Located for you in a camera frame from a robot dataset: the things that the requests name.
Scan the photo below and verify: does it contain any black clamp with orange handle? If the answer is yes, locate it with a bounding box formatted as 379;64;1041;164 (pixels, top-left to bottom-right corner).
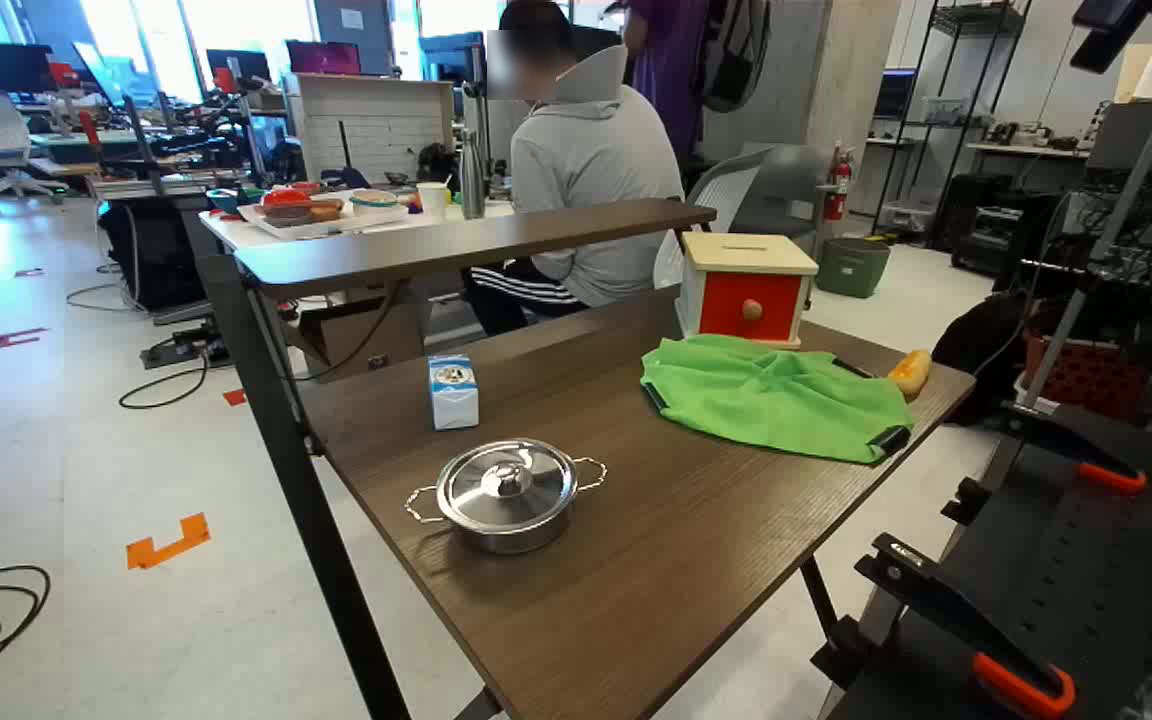
806;530;1082;720
939;395;1152;527

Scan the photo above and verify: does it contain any black power strip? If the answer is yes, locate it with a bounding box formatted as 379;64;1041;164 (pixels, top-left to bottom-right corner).
135;315;224;371

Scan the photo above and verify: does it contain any white desk partition panel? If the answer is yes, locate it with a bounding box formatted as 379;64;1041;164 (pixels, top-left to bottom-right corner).
291;71;459;188

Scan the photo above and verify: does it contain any red object on desk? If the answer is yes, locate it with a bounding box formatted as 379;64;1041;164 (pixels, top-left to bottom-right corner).
255;180;347;229

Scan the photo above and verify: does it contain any green plastic bin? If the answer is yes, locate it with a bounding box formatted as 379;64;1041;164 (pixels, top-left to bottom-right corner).
812;232;896;300

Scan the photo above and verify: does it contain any black metal desk leg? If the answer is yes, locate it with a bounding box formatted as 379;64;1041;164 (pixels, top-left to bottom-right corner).
174;204;417;720

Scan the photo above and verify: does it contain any steel pot with lid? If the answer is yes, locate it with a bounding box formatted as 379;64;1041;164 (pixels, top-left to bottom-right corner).
398;436;611;557

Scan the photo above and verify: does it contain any cardboard box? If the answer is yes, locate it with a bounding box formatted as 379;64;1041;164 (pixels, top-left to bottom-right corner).
291;288;429;375

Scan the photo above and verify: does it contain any standing person in purple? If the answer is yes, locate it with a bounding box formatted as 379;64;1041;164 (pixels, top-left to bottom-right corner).
607;0;720;164

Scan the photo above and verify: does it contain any grey metal tripod pole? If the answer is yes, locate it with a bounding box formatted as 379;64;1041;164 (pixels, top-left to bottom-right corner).
1011;10;1152;412

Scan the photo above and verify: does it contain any black wire shelving rack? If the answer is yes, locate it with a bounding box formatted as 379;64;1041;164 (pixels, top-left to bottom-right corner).
870;0;1041;235

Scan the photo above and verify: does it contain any black bag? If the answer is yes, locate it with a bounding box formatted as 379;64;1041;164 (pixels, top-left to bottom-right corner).
927;288;1041;428

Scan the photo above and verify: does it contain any brown wooden desk top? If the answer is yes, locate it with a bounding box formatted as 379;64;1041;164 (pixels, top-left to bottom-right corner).
193;197;720;295

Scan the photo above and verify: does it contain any black perforated workbench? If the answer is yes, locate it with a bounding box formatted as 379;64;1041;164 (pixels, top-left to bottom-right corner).
829;395;1152;720

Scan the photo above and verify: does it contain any seated person in grey hoodie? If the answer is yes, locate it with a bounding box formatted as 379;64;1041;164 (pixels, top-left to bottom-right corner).
465;0;689;334

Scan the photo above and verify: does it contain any silver monitor stand column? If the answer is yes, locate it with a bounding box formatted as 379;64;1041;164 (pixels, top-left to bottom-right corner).
456;76;496;224

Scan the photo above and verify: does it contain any wooden box with red drawer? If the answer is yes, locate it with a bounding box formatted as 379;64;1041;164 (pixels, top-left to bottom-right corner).
677;229;822;353

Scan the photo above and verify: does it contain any yellow plush toy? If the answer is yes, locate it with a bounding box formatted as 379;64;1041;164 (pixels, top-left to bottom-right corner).
882;348;934;404

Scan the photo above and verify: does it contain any green microfiber towel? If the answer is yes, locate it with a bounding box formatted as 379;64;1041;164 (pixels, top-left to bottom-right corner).
637;330;915;467

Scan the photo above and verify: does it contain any orange floor tape marker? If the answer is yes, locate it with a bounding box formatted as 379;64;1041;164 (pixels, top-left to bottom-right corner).
123;506;214;576

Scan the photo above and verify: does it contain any computer monitor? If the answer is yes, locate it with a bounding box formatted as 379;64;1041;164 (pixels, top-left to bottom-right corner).
205;45;277;95
0;36;61;95
282;36;366;78
417;26;492;87

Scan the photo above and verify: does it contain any grey office chair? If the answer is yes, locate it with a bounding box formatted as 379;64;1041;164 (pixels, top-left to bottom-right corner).
689;140;840;243

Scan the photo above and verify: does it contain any red plastic crate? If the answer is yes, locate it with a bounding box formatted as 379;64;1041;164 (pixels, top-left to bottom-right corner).
1022;330;1152;424

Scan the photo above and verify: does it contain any black under-desk cabinet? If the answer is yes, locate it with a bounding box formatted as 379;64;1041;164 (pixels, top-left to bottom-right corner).
94;197;210;313

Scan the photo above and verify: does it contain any red fire extinguisher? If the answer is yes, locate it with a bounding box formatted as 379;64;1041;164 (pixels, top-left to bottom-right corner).
820;140;858;229

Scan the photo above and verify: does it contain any small blue white carton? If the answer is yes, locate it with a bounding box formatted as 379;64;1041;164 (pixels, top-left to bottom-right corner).
424;353;483;436

